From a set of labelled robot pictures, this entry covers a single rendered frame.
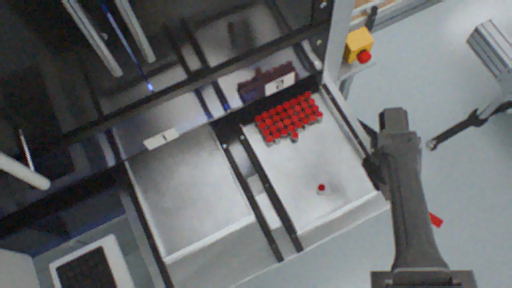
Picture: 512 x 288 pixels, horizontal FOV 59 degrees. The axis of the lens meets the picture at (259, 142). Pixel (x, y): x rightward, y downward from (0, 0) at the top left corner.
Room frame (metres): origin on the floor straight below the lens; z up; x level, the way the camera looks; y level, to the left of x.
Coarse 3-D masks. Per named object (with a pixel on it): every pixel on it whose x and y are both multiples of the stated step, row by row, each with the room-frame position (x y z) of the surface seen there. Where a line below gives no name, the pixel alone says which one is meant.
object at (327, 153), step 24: (312, 96) 0.59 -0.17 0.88; (336, 120) 0.50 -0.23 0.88; (264, 144) 0.46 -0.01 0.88; (288, 144) 0.45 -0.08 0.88; (312, 144) 0.44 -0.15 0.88; (336, 144) 0.43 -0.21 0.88; (264, 168) 0.38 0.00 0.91; (288, 168) 0.38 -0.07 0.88; (312, 168) 0.37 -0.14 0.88; (336, 168) 0.36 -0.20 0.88; (360, 168) 0.35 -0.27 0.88; (288, 192) 0.31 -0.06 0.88; (312, 192) 0.30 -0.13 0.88; (336, 192) 0.29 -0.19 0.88; (360, 192) 0.28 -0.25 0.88; (288, 216) 0.24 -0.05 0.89; (312, 216) 0.23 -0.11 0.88
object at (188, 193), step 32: (128, 160) 0.46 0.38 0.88; (160, 160) 0.45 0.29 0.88; (192, 160) 0.44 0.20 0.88; (224, 160) 0.42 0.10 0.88; (160, 192) 0.36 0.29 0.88; (192, 192) 0.34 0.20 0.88; (224, 192) 0.33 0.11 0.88; (160, 224) 0.27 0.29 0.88; (192, 224) 0.26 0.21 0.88; (224, 224) 0.24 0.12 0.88
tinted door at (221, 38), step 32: (160, 0) 0.51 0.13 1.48; (192, 0) 0.52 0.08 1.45; (224, 0) 0.54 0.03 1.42; (256, 0) 0.56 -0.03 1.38; (288, 0) 0.59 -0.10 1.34; (128, 32) 0.48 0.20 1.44; (160, 32) 0.50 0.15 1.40; (192, 32) 0.52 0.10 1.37; (224, 32) 0.54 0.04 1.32; (256, 32) 0.56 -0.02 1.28; (288, 32) 0.59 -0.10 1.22; (160, 64) 0.49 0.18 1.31; (192, 64) 0.51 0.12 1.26; (224, 64) 0.53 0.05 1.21
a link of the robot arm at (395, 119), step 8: (384, 112) 0.34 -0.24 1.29; (392, 112) 0.33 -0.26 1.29; (400, 112) 0.33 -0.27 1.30; (384, 120) 0.32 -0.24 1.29; (392, 120) 0.32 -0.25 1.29; (400, 120) 0.31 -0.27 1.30; (384, 128) 0.31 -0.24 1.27; (392, 128) 0.30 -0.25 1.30; (400, 128) 0.30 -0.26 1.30; (408, 128) 0.29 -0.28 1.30; (376, 144) 0.26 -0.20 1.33; (376, 152) 0.24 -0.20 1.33; (376, 160) 0.24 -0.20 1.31
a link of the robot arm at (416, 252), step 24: (384, 144) 0.25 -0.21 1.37; (408, 144) 0.24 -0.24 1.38; (384, 168) 0.20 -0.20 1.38; (408, 168) 0.18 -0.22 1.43; (408, 192) 0.14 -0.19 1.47; (408, 216) 0.10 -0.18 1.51; (408, 240) 0.06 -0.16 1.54; (432, 240) 0.06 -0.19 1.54; (408, 264) 0.03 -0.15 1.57; (432, 264) 0.03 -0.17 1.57
